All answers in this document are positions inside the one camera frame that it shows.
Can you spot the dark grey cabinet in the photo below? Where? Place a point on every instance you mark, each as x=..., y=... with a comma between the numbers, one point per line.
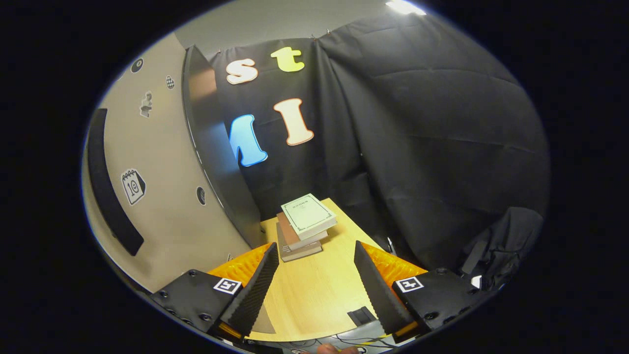
x=216, y=147

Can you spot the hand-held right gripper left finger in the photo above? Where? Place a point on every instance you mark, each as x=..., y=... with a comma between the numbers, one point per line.
x=258, y=295

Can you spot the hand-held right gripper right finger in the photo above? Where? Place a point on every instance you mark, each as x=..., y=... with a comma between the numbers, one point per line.
x=376, y=295

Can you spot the brown paperback book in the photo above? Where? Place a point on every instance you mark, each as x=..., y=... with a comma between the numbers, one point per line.
x=295, y=238

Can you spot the dark cloth bundle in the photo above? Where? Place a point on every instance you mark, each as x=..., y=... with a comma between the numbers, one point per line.
x=506, y=241

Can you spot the grey-brown paperback book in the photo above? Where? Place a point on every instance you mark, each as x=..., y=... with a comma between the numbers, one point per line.
x=300, y=253

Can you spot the green paperback book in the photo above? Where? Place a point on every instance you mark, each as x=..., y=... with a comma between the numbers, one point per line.
x=308, y=215

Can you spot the black backdrop cloth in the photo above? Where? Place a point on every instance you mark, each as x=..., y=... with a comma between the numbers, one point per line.
x=417, y=147

